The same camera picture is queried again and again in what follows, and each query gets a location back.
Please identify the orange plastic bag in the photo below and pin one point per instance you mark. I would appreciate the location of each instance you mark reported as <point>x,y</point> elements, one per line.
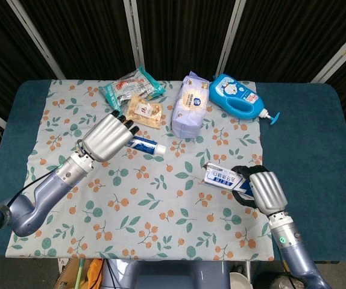
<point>95,272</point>

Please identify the white framed dark folding screen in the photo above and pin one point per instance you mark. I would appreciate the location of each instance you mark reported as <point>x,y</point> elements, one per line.
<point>88,33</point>

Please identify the blue pump detergent bottle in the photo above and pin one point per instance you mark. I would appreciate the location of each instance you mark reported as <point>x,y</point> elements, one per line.
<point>230,96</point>

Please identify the lavender tissue pack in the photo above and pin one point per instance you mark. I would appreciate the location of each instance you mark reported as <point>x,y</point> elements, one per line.
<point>189,105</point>

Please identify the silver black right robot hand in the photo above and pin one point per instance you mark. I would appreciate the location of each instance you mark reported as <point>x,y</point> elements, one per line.
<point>268,189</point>

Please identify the green stick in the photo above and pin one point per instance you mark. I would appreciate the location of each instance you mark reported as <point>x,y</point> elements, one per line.
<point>79,274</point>

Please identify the grey-blue robot torso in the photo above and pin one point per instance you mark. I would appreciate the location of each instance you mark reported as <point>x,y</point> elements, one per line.
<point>167,274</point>

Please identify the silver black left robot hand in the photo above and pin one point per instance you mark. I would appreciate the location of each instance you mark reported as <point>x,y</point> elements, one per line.
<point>106,138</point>

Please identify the white round bowl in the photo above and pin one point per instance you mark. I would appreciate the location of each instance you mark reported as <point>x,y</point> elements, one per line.
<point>239,281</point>

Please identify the blue white toothpaste tube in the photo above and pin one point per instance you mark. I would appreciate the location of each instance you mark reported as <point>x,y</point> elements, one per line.
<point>147,146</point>

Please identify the beige snack packet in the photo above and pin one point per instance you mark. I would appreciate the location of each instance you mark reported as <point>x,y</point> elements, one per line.
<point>144,111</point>

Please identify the floral orange fruit tablecloth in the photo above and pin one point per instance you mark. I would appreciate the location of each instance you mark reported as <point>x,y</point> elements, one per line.
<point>149,195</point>

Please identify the blue covered table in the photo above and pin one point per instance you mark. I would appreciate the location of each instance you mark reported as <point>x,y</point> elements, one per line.
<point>305,150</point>

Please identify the blue white toothpaste box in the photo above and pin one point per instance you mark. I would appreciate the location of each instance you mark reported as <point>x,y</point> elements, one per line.
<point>224,179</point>

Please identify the teal snack bag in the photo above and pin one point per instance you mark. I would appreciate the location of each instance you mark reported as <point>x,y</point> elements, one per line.
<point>124,88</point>

